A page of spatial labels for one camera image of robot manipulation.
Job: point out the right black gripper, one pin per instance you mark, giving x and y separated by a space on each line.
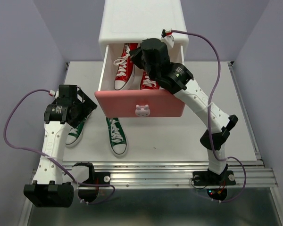
136 54

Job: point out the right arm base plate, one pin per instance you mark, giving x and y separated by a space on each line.
208 178

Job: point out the red sneaker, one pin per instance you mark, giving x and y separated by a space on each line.
147 83
125 68

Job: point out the white shoe cabinet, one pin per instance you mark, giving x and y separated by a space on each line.
126 21

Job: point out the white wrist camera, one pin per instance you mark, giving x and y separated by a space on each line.
167 38
53 93

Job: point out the aluminium rail frame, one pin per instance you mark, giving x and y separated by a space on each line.
153 181

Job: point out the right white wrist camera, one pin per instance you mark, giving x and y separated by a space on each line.
167 38

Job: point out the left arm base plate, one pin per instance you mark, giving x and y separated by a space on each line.
94 179

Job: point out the pink front drawer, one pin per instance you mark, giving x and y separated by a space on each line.
125 103

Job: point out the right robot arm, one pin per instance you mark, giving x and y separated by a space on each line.
180 82

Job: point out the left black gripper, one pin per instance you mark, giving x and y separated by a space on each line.
88 106

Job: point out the pink bunny drawer knob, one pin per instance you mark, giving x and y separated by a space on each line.
142 110

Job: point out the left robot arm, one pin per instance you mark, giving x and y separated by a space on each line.
47 188

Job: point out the green sneaker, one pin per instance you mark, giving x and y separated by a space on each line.
75 135
117 138

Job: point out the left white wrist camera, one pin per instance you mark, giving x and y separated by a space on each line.
53 93

